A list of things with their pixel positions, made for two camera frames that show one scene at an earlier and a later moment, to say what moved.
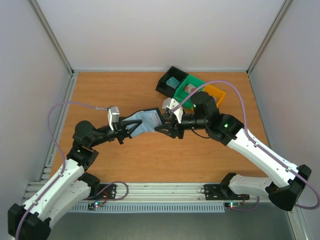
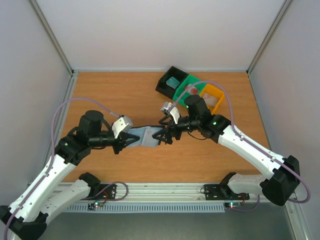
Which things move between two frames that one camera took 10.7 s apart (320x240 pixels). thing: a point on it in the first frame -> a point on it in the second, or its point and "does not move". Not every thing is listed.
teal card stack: x=172 y=82 does not move
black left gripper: x=120 y=129 -> x=122 y=142
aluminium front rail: x=159 y=193 does not move
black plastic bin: x=162 y=87 does not move
